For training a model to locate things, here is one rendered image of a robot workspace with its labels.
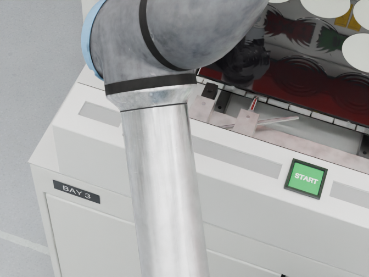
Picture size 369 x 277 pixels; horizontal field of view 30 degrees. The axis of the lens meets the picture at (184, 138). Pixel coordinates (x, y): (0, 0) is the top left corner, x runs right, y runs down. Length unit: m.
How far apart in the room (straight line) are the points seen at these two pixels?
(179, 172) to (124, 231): 0.47
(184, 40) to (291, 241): 0.48
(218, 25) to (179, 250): 0.28
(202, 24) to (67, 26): 1.86
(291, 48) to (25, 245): 1.09
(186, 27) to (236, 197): 0.38
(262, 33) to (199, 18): 0.58
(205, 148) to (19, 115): 1.34
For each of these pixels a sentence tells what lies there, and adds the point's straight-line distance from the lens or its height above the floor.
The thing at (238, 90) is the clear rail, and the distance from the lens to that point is 1.22.
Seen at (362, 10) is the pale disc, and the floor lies 0.90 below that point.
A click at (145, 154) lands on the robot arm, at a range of 0.83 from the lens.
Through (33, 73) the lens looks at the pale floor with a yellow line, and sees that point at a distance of 2.45.
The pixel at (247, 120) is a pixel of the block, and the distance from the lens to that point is 1.18.
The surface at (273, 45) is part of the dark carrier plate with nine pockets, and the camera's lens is 1.31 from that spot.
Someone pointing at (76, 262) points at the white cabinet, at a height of 0.48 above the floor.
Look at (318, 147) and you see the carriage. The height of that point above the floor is 0.88.
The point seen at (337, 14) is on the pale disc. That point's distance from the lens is 1.40.
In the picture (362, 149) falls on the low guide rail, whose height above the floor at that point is 0.85.
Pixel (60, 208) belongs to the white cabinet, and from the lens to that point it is 1.32.
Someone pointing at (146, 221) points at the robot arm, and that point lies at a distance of 0.85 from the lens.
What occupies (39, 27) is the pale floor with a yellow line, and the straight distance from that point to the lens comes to 2.60.
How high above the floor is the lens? 1.83
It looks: 54 degrees down
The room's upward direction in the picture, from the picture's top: 6 degrees clockwise
